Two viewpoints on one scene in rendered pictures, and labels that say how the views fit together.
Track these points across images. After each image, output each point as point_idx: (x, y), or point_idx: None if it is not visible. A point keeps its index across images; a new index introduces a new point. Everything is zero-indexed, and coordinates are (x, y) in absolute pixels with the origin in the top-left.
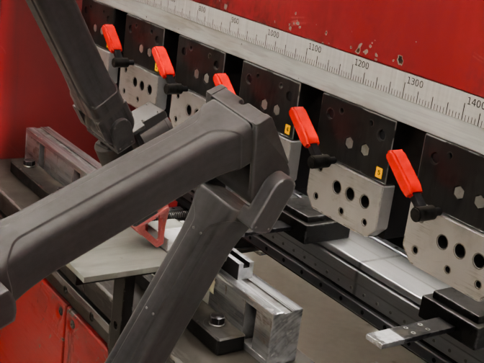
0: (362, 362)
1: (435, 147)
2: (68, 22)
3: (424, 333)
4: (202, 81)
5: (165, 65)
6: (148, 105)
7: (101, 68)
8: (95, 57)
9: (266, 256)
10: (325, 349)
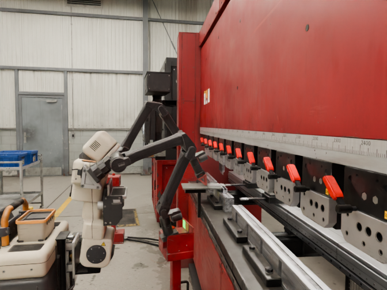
0: (326, 262)
1: (234, 143)
2: (174, 129)
3: (255, 198)
4: None
5: (209, 143)
6: (201, 151)
7: None
8: None
9: None
10: (314, 256)
